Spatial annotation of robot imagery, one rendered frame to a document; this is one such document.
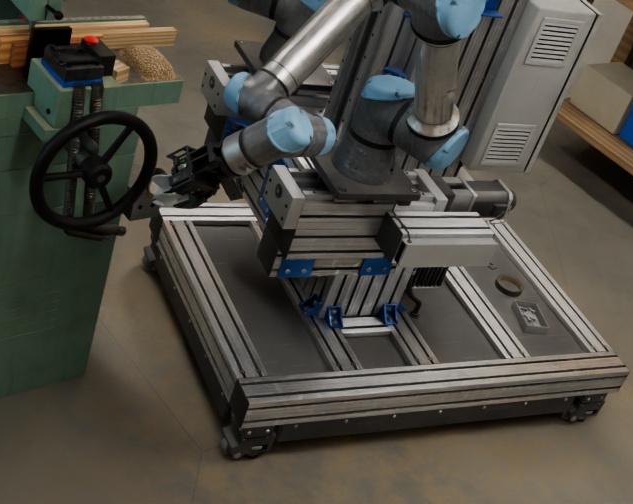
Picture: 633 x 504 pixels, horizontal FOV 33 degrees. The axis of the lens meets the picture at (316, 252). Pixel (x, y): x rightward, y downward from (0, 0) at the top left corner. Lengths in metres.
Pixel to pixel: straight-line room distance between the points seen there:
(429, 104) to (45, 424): 1.27
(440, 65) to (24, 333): 1.23
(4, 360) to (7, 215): 0.46
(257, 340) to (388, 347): 0.39
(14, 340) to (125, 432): 0.38
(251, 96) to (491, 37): 0.88
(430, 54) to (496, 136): 0.69
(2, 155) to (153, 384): 0.90
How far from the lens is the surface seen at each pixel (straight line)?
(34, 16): 2.39
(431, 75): 2.23
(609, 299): 4.16
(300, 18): 2.83
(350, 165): 2.50
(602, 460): 3.42
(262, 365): 2.81
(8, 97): 2.31
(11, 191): 2.45
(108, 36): 2.55
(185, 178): 1.94
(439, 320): 3.25
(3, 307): 2.67
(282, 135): 1.84
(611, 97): 4.80
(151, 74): 2.48
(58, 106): 2.25
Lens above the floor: 2.03
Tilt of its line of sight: 33 degrees down
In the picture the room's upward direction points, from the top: 20 degrees clockwise
